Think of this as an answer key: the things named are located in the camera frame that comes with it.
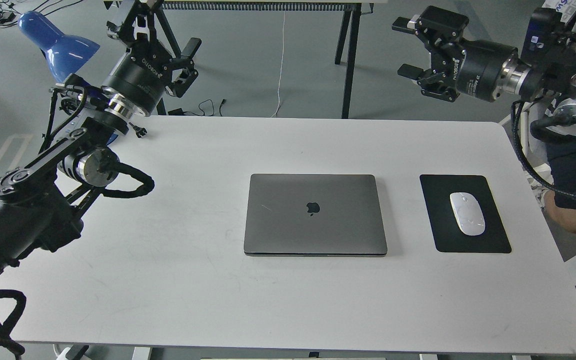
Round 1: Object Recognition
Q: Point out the black floor cable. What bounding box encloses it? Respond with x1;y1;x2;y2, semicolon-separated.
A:
167;98;227;118

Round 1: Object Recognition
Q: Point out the grey laptop computer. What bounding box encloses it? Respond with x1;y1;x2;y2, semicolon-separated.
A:
243;173;388;257

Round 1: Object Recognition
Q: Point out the seated person in shorts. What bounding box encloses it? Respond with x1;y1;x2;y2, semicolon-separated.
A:
538;140;576;235

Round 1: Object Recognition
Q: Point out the blue desk lamp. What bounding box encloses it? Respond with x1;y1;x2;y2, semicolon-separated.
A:
18;11;134;146

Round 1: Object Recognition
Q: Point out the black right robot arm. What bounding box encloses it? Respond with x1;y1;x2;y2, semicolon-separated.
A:
391;6;576;200

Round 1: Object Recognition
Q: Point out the black mouse pad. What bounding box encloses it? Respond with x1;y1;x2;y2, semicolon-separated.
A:
419;174;512;254

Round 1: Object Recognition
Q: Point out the white cardboard box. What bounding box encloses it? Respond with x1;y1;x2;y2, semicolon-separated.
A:
542;0;576;16

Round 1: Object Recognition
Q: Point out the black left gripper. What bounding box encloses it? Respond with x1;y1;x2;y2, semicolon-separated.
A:
102;5;202;116

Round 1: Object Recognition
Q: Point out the white hanging cable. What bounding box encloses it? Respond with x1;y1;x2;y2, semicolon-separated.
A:
271;11;287;119

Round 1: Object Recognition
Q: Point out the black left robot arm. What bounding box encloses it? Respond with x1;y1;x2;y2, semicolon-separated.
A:
0;0;202;360

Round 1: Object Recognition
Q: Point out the white computer mouse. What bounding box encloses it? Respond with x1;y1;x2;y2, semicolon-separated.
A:
449;192;486;237

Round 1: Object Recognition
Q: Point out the black background table frame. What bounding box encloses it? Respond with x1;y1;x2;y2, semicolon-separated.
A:
103;0;375;120

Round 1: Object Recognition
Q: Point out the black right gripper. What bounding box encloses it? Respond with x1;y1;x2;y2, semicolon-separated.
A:
391;6;518;103

